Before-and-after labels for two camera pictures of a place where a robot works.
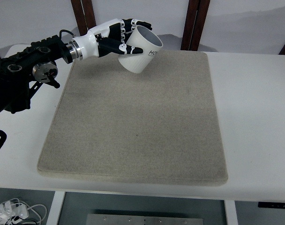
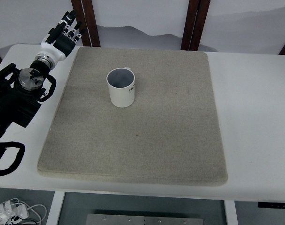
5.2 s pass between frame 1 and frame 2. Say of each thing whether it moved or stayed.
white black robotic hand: moved
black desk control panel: stayed
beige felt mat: stayed
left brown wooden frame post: stayed
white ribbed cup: moved
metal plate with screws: stayed
